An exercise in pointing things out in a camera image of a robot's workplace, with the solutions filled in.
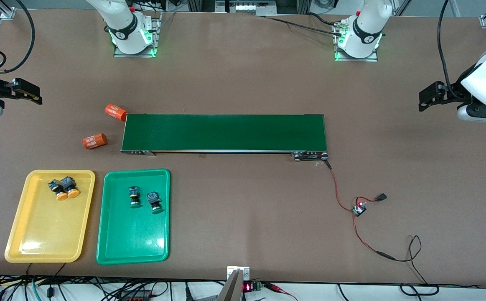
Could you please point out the red digit display module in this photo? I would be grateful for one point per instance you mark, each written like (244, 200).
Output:
(248, 287)

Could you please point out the yellow plastic tray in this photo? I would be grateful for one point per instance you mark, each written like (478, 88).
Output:
(48, 234)

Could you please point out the small controller circuit board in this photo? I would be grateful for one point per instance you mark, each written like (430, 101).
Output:
(358, 210)

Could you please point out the red test lead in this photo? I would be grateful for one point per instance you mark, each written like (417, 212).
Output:
(274, 287)

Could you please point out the aluminium frame rack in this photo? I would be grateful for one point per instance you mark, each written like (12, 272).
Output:
(247, 6)

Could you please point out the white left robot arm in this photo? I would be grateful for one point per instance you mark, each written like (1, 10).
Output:
(368, 25)

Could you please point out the green mushroom push button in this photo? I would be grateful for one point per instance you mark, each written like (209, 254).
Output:
(154, 200)
(134, 194)

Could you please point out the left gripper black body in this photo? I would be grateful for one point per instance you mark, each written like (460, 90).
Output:
(453, 93)

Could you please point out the metal camera pole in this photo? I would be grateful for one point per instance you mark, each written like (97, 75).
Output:
(234, 288)

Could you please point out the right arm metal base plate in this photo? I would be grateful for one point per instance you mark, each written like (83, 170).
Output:
(136, 55)

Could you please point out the orange 4680 cylinder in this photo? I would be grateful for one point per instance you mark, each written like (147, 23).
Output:
(95, 141)
(116, 112)

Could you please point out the green plastic tray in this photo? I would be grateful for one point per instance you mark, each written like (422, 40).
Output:
(134, 238)

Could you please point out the green conveyor belt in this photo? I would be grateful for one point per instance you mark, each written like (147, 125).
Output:
(226, 131)

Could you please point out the yellow mushroom push button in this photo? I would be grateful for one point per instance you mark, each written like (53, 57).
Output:
(59, 191)
(71, 188)

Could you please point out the black plug with red lead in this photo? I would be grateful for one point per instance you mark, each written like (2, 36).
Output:
(381, 197)

